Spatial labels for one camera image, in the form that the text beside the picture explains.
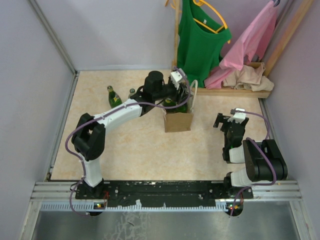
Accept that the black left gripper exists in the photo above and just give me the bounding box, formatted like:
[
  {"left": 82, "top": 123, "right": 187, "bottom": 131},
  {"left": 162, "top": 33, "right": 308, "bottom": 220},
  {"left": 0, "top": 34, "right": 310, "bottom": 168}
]
[{"left": 153, "top": 80, "right": 192, "bottom": 105}]

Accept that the clear glass bottle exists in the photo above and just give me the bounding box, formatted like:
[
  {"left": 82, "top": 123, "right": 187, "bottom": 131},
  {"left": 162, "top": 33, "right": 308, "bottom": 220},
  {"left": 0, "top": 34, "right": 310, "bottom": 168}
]
[{"left": 128, "top": 88, "right": 136, "bottom": 99}]

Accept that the green bottle yellow label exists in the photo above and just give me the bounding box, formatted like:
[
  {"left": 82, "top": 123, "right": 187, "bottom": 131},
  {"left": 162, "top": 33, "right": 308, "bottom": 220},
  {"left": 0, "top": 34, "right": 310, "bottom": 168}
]
[{"left": 107, "top": 85, "right": 123, "bottom": 109}]

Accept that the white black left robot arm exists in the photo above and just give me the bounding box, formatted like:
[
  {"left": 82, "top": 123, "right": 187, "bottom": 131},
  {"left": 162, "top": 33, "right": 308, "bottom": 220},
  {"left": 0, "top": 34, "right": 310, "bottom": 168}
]
[{"left": 66, "top": 68, "right": 199, "bottom": 199}]

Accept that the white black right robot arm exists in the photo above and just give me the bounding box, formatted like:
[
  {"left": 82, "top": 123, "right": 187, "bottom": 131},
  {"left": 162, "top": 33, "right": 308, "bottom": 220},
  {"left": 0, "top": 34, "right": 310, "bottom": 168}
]
[{"left": 213, "top": 113, "right": 288, "bottom": 198}]

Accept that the brown canvas bag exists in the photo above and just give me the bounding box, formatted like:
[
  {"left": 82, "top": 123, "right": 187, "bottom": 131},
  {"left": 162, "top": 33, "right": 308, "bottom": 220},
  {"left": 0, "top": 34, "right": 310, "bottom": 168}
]
[{"left": 162, "top": 80, "right": 198, "bottom": 133}]

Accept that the beige crumpled cloth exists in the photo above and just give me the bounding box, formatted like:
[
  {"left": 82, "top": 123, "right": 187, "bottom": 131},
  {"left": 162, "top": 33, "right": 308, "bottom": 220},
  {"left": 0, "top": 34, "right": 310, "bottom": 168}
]
[{"left": 222, "top": 62, "right": 275, "bottom": 92}]

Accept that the green tank top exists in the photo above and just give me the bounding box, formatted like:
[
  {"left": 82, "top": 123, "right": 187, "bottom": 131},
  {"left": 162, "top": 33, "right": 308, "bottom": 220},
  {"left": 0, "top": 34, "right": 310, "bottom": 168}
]
[{"left": 177, "top": 0, "right": 232, "bottom": 88}]

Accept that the pink shirt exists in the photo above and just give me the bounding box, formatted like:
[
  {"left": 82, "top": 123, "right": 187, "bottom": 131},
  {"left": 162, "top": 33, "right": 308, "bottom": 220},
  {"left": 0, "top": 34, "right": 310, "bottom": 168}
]
[{"left": 204, "top": 0, "right": 278, "bottom": 89}]

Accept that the orange hanger hook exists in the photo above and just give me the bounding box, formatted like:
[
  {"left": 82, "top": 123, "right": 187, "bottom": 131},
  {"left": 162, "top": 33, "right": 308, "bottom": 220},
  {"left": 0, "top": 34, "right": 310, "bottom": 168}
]
[{"left": 164, "top": 0, "right": 176, "bottom": 9}]

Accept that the yellow clothes hanger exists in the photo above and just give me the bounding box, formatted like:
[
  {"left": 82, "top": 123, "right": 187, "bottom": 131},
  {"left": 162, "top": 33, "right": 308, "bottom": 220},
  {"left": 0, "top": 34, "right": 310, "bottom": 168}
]
[{"left": 188, "top": 0, "right": 232, "bottom": 47}]

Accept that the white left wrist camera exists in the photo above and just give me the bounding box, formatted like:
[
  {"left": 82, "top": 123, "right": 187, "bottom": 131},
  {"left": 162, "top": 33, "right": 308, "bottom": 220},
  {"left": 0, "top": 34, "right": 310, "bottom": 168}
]
[{"left": 170, "top": 70, "right": 185, "bottom": 90}]

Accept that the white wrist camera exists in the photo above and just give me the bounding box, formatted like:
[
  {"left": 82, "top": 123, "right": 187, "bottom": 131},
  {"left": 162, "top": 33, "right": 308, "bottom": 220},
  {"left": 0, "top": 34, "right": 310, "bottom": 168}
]
[
  {"left": 228, "top": 108, "right": 246, "bottom": 124},
  {"left": 170, "top": 70, "right": 185, "bottom": 90}
]

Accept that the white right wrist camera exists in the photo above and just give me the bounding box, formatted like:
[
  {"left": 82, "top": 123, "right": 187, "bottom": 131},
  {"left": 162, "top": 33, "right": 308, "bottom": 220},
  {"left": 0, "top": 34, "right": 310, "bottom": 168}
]
[{"left": 228, "top": 108, "right": 246, "bottom": 124}]

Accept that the wooden clothes rack frame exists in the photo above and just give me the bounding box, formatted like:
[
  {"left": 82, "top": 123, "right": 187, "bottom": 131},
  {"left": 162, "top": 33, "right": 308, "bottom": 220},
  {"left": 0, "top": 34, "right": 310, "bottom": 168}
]
[{"left": 170, "top": 0, "right": 315, "bottom": 99}]

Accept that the aluminium frame rail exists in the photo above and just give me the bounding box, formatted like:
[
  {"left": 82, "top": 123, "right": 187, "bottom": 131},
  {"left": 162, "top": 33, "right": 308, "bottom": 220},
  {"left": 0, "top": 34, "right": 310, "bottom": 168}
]
[{"left": 30, "top": 180, "right": 302, "bottom": 213}]

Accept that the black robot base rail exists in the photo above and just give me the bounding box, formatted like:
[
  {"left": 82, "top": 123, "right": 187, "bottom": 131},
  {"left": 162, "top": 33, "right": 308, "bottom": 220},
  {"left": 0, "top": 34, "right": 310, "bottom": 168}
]
[{"left": 75, "top": 180, "right": 241, "bottom": 208}]

